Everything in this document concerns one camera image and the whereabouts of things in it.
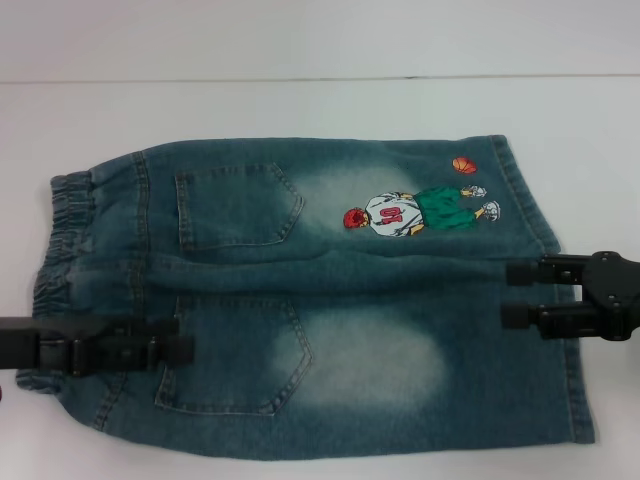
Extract blue denim shorts with embroidery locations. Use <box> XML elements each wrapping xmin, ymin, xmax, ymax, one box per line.
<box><xmin>13</xmin><ymin>132</ymin><xmax>596</xmax><ymax>446</ymax></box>

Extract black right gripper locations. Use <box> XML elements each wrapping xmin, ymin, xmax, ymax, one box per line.
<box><xmin>501</xmin><ymin>251</ymin><xmax>640</xmax><ymax>344</ymax></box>

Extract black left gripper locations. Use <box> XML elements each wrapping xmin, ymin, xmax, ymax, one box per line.
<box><xmin>0</xmin><ymin>315</ymin><xmax>195</xmax><ymax>379</ymax></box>

